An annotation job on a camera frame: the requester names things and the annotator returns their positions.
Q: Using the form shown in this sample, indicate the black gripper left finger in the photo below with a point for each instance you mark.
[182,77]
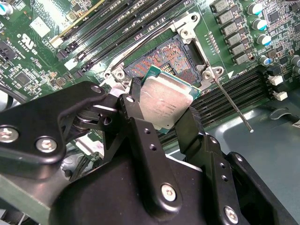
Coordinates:
[35,122]

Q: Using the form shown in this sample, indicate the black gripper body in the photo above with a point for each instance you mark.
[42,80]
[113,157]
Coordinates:
[105,199]

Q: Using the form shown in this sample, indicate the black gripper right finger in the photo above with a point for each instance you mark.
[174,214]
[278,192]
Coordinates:
[189,131]

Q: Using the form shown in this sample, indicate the silver green CPU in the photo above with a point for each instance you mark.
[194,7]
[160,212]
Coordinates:
[164,100]

